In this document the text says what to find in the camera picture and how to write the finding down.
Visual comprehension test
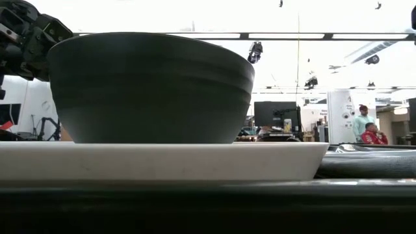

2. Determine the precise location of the white plate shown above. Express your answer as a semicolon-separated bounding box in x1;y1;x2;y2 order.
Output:
0;140;330;182

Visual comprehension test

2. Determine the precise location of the grey cloth napkin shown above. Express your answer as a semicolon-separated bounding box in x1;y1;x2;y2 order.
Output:
315;148;416;179

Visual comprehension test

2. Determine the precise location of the black ceiling camera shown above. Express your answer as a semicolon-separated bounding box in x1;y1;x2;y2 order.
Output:
304;75;319;90
246;41;265;65

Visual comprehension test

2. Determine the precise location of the person in light green top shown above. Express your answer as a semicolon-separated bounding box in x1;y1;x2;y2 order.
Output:
352;104;376;143

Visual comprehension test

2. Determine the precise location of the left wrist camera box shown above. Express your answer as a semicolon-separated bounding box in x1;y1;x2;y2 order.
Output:
38;13;74;45

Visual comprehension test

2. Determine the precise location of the black wall screen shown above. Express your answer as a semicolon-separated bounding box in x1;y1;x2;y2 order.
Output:
0;103;22;126

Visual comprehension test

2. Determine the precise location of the white square pillar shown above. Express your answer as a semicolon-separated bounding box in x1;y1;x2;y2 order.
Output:
326;89;378;145

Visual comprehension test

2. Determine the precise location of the dark grey ribbed bowl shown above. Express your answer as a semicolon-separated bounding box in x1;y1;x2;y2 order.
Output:
46;31;256;145

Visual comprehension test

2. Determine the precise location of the person in red jacket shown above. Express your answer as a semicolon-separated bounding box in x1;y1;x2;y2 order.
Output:
361;122;389;146

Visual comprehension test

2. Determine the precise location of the black computer monitor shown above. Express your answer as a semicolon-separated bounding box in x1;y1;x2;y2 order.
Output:
253;101;302;132

